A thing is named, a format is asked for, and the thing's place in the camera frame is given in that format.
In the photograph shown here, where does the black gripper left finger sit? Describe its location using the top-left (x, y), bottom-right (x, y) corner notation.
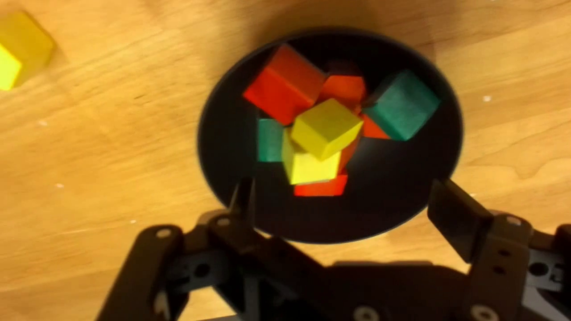
top-left (94, 175), bottom-right (358, 321)

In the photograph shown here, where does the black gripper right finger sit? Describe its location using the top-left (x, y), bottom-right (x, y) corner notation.
top-left (426, 177), bottom-right (571, 321)

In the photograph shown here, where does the small red toy block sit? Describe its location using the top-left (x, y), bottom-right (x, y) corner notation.
top-left (337, 136), bottom-right (362, 171)
top-left (292, 173), bottom-right (349, 200)

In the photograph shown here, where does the olive yellow toy cube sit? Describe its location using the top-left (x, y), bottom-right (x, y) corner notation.
top-left (288, 97), bottom-right (365, 163)

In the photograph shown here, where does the large red toy cube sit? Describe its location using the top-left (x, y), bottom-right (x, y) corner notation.
top-left (240, 41), bottom-right (328, 127)

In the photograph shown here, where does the orange toy cube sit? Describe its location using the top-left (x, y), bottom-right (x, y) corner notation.
top-left (358, 114), bottom-right (392, 143)

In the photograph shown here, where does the black bowl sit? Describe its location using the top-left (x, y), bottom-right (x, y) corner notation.
top-left (194, 29), bottom-right (463, 246)

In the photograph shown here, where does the yellow hexagonal toy block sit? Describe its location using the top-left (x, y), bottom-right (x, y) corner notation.
top-left (0, 9), bottom-right (56, 93)

